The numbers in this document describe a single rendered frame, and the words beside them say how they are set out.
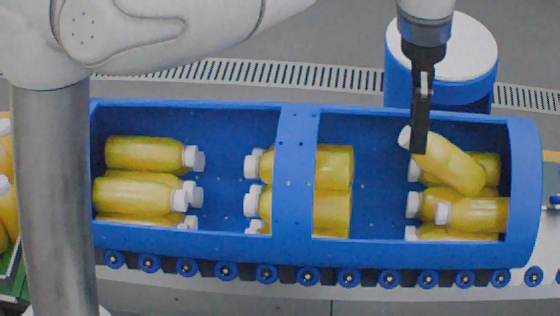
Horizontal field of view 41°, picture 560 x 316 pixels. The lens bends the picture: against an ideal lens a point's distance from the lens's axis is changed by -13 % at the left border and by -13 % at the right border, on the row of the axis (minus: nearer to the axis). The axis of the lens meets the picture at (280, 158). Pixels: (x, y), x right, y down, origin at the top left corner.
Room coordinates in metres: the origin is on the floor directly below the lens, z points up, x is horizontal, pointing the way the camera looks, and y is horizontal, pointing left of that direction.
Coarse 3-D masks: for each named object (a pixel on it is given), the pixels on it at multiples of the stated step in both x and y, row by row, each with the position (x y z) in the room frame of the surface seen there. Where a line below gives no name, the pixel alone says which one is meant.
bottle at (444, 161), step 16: (432, 144) 0.95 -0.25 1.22; (448, 144) 0.96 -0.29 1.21; (416, 160) 0.94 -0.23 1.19; (432, 160) 0.93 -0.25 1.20; (448, 160) 0.93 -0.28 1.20; (464, 160) 0.94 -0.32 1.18; (448, 176) 0.92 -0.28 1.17; (464, 176) 0.92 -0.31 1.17; (480, 176) 0.93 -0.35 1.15; (464, 192) 0.92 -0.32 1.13
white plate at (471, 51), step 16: (464, 16) 1.56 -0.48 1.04; (464, 32) 1.49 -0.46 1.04; (480, 32) 1.50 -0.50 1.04; (448, 48) 1.43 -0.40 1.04; (464, 48) 1.43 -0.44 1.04; (480, 48) 1.43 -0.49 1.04; (496, 48) 1.44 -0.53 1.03; (448, 64) 1.37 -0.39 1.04; (464, 64) 1.37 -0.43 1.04; (480, 64) 1.37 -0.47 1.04; (448, 80) 1.33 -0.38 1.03; (464, 80) 1.33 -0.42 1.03
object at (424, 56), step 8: (400, 40) 0.97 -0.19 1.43; (400, 48) 0.97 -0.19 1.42; (408, 48) 0.95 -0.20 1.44; (416, 48) 0.94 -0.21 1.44; (424, 48) 0.93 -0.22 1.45; (432, 48) 0.93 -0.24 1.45; (440, 48) 0.94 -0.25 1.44; (408, 56) 0.94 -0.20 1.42; (416, 56) 0.94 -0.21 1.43; (424, 56) 0.93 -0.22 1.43; (432, 56) 0.93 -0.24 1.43; (440, 56) 0.94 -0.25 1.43; (416, 64) 0.96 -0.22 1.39; (424, 64) 0.93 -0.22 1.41; (432, 64) 0.93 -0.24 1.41; (416, 72) 0.95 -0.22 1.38; (416, 80) 0.94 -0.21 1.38
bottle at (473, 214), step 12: (456, 204) 0.90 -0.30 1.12; (468, 204) 0.89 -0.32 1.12; (480, 204) 0.89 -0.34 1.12; (492, 204) 0.89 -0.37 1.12; (504, 204) 0.89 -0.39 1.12; (456, 216) 0.88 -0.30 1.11; (468, 216) 0.88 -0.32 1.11; (480, 216) 0.87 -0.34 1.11; (492, 216) 0.87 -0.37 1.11; (504, 216) 0.87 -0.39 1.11; (456, 228) 0.88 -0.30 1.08; (468, 228) 0.87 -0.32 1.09; (480, 228) 0.86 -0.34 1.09; (492, 228) 0.86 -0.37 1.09; (504, 228) 0.86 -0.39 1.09
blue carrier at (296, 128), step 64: (128, 128) 1.19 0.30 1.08; (192, 128) 1.17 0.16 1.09; (256, 128) 1.15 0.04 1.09; (320, 128) 1.13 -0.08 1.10; (384, 128) 1.11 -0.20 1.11; (448, 128) 1.09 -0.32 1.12; (512, 128) 0.97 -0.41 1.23; (384, 192) 1.06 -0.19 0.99; (512, 192) 0.85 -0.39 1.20; (192, 256) 0.90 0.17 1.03; (256, 256) 0.87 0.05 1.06; (320, 256) 0.85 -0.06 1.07; (384, 256) 0.84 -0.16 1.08; (448, 256) 0.82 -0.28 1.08; (512, 256) 0.80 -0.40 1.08
